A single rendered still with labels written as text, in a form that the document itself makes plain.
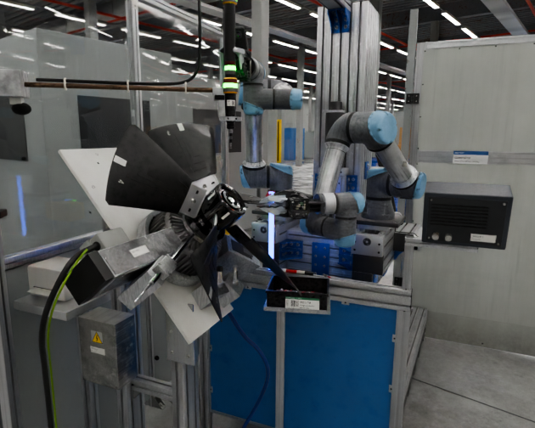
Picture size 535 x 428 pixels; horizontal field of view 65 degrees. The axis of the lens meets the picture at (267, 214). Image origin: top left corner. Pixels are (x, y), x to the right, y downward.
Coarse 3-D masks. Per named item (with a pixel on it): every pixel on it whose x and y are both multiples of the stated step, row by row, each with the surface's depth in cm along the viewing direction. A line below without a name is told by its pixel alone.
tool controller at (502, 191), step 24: (432, 192) 139; (456, 192) 137; (480, 192) 136; (504, 192) 134; (432, 216) 142; (456, 216) 139; (480, 216) 136; (504, 216) 133; (432, 240) 146; (456, 240) 142; (480, 240) 139; (504, 240) 137
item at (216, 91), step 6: (216, 90) 127; (216, 96) 127; (222, 96) 127; (222, 102) 128; (222, 108) 129; (222, 114) 129; (222, 120) 128; (228, 120) 128; (234, 120) 128; (240, 120) 130
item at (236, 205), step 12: (216, 192) 121; (228, 192) 126; (204, 204) 123; (216, 204) 120; (228, 204) 122; (240, 204) 128; (204, 216) 123; (228, 216) 121; (240, 216) 124; (192, 228) 124; (204, 228) 124
